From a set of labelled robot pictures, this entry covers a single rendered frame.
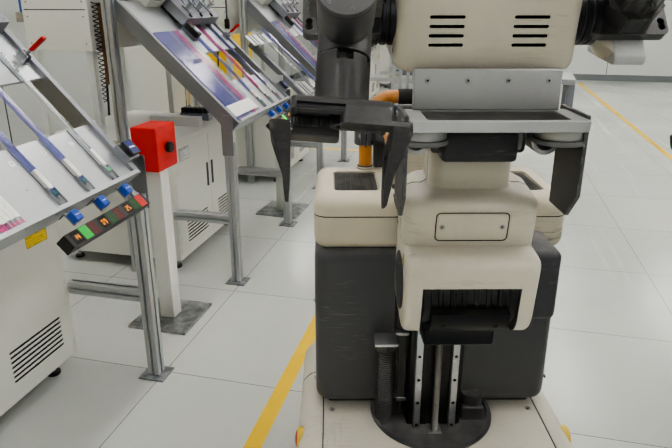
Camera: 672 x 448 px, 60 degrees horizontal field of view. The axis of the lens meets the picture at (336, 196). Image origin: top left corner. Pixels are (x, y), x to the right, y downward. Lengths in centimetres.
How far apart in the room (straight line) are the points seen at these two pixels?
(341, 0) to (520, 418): 116
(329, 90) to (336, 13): 8
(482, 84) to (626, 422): 139
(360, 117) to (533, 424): 106
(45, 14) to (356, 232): 196
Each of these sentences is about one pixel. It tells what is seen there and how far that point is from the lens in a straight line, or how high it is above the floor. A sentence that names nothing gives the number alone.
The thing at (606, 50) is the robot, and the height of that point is 112.
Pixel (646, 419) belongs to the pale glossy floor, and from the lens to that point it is 210.
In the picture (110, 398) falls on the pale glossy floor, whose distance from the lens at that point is 209.
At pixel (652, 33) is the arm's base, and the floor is 115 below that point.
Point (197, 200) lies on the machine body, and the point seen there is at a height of 29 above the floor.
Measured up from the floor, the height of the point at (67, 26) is 110.
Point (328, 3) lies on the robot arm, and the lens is 55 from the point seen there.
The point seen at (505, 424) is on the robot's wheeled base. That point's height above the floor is 28.
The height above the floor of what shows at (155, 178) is 59.
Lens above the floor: 119
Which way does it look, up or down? 18 degrees down
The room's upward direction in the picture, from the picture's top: straight up
